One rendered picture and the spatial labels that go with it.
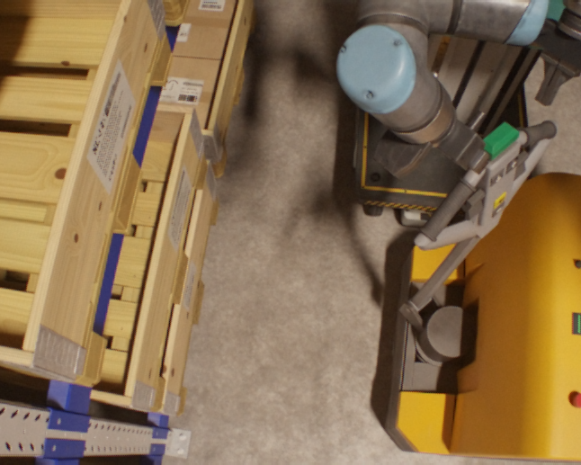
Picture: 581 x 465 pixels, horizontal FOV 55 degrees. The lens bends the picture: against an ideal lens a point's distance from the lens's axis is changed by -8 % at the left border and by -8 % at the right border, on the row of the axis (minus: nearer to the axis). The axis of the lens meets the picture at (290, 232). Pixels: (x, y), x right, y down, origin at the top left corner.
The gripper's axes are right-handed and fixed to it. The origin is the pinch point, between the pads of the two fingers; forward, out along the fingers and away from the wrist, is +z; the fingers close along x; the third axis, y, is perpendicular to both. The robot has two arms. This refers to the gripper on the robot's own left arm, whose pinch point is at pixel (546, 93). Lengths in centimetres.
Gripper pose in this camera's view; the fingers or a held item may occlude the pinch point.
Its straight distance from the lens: 123.2
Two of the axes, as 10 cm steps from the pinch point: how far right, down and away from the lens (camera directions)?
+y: -7.6, 2.6, -5.9
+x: 6.1, 6.1, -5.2
